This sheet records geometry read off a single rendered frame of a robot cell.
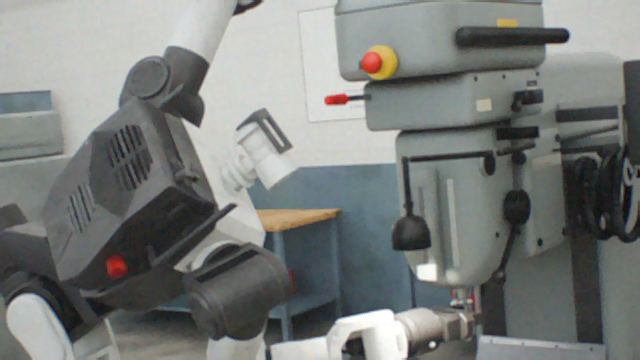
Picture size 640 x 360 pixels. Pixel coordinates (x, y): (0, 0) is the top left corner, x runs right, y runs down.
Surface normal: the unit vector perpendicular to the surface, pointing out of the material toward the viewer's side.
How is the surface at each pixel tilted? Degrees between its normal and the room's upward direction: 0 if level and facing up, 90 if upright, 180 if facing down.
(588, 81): 90
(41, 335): 90
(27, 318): 90
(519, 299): 90
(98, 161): 74
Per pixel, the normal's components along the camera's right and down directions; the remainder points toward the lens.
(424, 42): -0.33, 0.11
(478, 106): 0.80, -0.03
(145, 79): -0.31, -0.37
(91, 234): -0.69, -0.16
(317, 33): -0.58, 0.12
